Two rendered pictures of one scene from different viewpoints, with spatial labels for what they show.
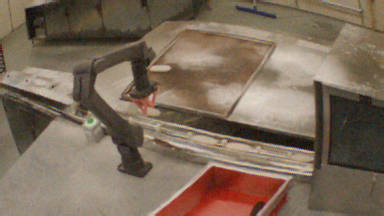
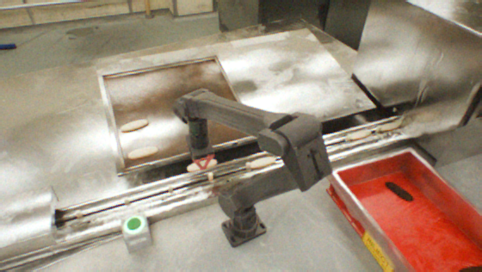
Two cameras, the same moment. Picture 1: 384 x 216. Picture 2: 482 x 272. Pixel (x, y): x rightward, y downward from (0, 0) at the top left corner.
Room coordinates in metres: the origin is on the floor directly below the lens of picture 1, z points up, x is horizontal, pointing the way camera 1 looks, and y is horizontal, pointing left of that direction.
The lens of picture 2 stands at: (1.24, 0.78, 1.73)
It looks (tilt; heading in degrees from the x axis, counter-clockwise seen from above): 41 degrees down; 298
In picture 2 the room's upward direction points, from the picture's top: straight up
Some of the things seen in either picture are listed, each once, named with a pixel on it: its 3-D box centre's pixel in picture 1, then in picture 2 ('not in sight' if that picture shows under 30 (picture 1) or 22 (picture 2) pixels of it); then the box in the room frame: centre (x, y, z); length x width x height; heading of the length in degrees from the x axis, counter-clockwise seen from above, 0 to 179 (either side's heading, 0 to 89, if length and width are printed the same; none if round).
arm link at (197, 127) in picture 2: (139, 66); (196, 121); (1.71, 0.15, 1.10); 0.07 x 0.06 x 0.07; 157
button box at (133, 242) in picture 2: (94, 133); (138, 235); (1.76, 0.42, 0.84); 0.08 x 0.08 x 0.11; 49
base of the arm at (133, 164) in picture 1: (131, 159); (244, 221); (1.50, 0.24, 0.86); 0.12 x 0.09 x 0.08; 55
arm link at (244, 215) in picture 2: (126, 138); (237, 201); (1.52, 0.24, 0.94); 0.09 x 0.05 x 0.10; 157
